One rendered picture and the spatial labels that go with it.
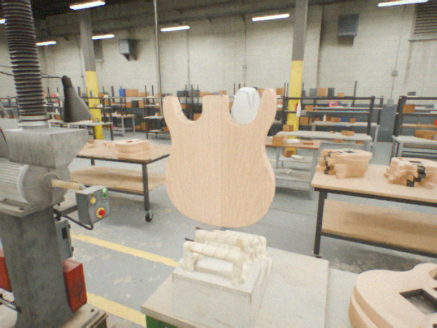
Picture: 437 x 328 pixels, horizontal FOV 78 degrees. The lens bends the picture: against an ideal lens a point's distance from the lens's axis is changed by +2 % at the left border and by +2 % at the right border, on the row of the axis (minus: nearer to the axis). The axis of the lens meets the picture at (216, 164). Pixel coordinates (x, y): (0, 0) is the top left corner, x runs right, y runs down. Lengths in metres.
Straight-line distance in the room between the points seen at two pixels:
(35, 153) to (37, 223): 0.57
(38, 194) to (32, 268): 0.48
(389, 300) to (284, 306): 0.34
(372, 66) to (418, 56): 1.39
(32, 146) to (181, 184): 0.71
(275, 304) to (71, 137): 1.04
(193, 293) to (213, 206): 0.30
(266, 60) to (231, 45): 1.74
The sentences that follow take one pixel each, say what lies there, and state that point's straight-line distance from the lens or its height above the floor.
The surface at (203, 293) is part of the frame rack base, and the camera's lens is 0.96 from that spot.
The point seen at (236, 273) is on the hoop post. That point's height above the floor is 1.15.
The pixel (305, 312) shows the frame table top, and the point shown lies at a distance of 1.13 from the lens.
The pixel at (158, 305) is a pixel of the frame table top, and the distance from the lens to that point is 1.13.
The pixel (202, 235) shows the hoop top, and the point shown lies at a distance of 0.96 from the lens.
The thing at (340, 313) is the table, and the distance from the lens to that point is 1.21.
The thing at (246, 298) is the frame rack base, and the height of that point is 1.08.
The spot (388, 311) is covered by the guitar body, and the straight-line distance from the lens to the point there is 1.07.
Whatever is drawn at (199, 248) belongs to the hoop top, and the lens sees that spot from 0.88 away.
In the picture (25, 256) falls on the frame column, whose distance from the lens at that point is 1.83.
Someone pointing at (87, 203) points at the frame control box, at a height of 1.06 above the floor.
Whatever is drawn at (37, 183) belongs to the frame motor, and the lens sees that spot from 1.56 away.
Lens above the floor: 1.67
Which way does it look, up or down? 14 degrees down
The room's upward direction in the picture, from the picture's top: straight up
